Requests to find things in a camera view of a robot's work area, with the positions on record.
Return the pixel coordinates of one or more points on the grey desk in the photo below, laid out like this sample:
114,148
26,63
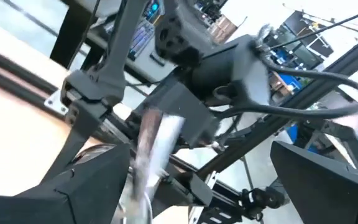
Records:
73,31

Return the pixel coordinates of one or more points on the black aluminium extrusion frame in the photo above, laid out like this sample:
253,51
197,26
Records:
306,95

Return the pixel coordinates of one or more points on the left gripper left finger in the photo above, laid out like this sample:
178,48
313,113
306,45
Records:
73,199

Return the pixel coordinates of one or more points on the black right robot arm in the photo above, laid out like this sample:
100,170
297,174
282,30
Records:
117,46

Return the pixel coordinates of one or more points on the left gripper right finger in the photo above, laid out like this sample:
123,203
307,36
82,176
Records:
328,193

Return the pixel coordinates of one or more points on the galvanized metal can with lid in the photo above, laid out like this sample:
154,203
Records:
157,146

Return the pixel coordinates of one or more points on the black keyboard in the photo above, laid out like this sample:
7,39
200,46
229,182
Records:
141,39

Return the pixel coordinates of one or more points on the silver mounting plate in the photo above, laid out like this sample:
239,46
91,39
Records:
54,104

